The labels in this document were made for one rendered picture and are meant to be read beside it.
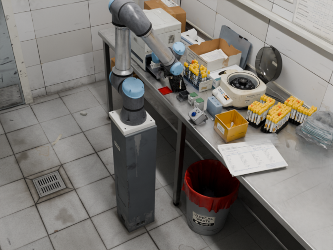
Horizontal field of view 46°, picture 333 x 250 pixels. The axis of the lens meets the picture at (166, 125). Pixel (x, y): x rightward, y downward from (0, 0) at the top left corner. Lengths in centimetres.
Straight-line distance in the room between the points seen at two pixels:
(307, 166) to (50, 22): 256
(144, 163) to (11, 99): 191
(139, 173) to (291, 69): 111
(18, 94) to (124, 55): 198
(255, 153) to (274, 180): 19
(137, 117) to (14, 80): 191
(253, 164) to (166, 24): 112
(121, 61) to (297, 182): 109
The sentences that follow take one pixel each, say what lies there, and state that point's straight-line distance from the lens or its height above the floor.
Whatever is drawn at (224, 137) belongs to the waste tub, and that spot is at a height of 90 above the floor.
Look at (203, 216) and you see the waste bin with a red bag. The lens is 262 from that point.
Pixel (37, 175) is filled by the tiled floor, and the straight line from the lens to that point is 325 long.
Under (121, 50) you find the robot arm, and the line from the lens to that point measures 210.
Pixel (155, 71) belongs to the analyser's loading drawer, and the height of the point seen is 92.
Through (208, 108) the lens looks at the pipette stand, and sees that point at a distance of 232.
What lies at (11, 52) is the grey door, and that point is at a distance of 372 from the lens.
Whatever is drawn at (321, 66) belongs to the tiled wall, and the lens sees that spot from 234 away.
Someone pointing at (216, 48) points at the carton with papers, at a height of 94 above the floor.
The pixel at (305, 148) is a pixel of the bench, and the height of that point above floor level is 87.
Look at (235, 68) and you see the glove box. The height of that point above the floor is 94.
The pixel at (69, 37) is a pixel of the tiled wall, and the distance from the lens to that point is 388.
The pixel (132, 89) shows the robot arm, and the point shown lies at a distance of 207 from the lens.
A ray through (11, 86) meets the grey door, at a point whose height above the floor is 24.
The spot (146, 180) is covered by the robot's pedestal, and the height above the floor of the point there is 46.
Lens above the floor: 229
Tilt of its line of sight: 39 degrees down
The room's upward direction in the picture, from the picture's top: 3 degrees clockwise
